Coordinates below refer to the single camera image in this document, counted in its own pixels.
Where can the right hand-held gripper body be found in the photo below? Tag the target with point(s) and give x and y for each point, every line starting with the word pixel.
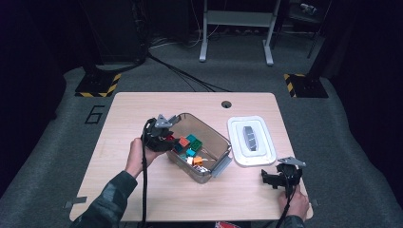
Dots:
pixel 290 175

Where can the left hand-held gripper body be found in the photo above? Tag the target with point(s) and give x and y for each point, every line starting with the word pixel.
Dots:
pixel 155 136

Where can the red toy brick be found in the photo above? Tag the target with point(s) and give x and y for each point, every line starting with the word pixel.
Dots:
pixel 171 138

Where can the dark teal toy brick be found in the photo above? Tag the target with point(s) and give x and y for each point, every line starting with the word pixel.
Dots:
pixel 178 148

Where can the salmon toy brick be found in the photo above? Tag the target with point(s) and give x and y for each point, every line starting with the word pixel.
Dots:
pixel 184 141

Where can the light teal toy brick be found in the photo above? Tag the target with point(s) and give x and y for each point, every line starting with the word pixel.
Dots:
pixel 190 152

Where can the pink toy brick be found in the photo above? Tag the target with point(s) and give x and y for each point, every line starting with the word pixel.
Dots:
pixel 189 160

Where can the green toy brick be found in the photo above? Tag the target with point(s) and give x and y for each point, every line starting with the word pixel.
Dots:
pixel 195 145

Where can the orange toy brick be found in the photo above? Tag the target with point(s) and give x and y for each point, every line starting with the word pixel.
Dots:
pixel 198 161

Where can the white toy car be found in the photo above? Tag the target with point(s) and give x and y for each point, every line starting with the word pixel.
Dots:
pixel 202 168

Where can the transparent brown storage box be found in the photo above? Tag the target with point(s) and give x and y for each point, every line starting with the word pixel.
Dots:
pixel 212 136

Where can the person's right hand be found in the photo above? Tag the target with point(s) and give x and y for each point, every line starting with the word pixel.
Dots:
pixel 294 205

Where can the person's left hand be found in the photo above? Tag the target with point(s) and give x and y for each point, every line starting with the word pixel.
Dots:
pixel 136 158

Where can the grey tape piece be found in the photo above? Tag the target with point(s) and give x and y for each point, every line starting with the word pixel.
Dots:
pixel 76 201
pixel 315 203

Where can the red printed object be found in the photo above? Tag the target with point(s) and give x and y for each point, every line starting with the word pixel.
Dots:
pixel 228 225

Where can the black equipment cabinet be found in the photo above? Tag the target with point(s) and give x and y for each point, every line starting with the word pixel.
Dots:
pixel 114 31

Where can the black yellow striped base plate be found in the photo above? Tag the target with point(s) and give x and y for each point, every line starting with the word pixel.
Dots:
pixel 95 85
pixel 307 87

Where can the white metal desk frame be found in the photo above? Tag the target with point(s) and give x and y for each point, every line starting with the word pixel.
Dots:
pixel 237 18

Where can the grey camera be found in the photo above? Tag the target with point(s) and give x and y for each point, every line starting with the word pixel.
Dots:
pixel 308 8

